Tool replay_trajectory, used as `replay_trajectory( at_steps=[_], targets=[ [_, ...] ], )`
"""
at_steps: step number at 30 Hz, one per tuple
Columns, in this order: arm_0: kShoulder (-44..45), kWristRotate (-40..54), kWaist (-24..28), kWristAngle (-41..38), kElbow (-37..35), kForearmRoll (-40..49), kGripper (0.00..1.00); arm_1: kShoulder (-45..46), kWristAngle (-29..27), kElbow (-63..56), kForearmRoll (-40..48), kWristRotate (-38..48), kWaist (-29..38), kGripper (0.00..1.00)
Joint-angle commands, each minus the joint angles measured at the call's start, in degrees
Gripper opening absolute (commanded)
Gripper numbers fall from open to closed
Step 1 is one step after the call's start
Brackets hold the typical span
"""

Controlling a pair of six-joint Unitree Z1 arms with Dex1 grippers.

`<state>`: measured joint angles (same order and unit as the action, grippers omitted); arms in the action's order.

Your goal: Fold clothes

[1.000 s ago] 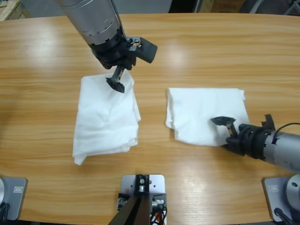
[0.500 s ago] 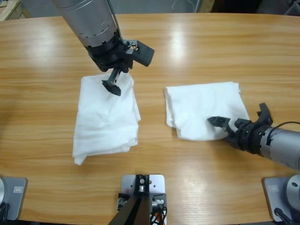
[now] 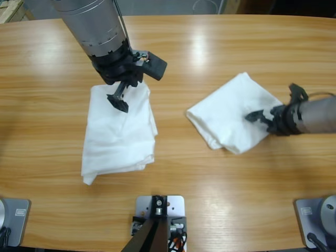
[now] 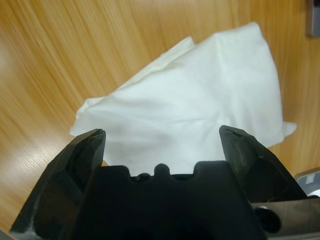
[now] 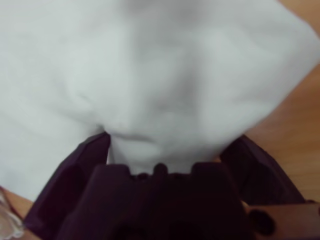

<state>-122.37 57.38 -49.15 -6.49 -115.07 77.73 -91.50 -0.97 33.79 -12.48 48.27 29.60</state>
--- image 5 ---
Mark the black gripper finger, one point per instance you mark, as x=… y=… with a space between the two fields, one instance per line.
x=262 y=175
x=70 y=180

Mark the white t-shirt with black print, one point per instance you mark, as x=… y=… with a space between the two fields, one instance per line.
x=125 y=62

